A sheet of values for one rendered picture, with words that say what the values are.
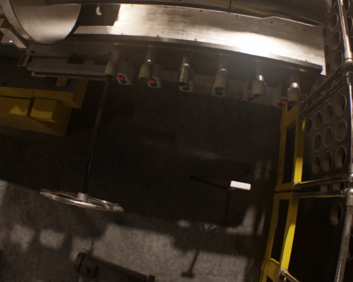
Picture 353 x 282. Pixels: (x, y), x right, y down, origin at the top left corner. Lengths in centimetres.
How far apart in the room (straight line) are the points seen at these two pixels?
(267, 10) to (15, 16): 63
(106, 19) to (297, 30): 98
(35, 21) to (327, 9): 78
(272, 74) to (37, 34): 104
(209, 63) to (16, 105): 126
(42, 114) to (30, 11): 99
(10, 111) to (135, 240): 128
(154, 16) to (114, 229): 149
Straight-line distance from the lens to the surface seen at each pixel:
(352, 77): 125
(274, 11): 69
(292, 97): 120
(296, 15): 71
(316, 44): 136
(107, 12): 147
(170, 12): 132
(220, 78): 115
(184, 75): 116
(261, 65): 123
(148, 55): 123
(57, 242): 225
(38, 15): 81
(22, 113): 179
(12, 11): 74
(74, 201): 97
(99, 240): 208
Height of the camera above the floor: 192
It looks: 79 degrees down
